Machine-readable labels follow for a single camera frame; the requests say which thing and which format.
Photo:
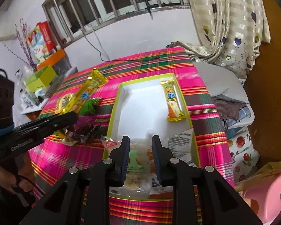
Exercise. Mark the yellow-green shallow box tray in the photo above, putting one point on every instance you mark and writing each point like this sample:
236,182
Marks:
140,111

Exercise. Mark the person's left hand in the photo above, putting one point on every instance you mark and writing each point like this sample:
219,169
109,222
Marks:
26,170

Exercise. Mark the black hook on sill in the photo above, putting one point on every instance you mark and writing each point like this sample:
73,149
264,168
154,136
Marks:
149,7

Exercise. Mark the purple snack pouch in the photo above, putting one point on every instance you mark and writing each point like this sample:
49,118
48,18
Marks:
83,121

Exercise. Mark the pink plastic stool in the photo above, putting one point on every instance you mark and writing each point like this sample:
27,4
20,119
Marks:
264,191

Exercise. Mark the purple dried flower branches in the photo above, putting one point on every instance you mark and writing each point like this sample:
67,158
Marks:
21,36

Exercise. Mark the gold snack bar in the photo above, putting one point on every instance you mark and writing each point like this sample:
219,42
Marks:
93,82
174,111

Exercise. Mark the colorful cartoon gift box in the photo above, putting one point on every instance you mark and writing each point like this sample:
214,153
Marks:
40,42

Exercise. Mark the grey pillow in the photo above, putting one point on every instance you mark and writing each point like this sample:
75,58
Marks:
221,83

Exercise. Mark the orange box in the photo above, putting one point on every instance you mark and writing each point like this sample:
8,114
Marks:
52,60

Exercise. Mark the fruit patterned cloth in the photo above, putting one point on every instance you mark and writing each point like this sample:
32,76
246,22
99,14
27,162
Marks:
243,155

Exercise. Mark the heart patterned curtain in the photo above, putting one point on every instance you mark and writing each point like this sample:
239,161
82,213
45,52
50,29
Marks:
230,32

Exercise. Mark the pink plaid tablecloth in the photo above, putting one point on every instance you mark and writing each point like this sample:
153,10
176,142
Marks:
52,159

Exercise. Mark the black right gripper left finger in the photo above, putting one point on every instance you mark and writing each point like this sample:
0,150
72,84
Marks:
82,196

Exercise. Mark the clear peanut snack bag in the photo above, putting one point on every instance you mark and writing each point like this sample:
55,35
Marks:
138,182

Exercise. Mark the black jacket left sleeve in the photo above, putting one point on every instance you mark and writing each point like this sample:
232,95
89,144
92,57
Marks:
12,211

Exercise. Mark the yellow-green storage box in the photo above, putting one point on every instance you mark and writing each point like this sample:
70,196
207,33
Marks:
40,79

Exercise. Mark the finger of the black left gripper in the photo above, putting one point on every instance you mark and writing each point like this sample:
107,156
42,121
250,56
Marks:
34,132

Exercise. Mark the yellow chip bag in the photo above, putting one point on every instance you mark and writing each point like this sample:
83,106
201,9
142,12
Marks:
62,102

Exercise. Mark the window metal bars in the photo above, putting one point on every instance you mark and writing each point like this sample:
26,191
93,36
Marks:
71,20

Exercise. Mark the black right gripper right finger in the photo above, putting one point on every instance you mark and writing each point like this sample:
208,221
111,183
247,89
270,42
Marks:
199,194

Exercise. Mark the white orange snack bag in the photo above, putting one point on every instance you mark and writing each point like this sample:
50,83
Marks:
181,146

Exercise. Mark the dark sunflower seed bag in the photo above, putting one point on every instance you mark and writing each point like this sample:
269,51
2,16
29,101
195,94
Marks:
84,135

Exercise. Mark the green snack pouch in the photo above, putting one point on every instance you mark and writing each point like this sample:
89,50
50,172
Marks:
90,106

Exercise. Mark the black tracking camera module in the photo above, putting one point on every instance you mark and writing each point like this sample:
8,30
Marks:
6,103

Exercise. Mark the wooden wardrobe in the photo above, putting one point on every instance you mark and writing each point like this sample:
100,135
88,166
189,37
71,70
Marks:
263,87

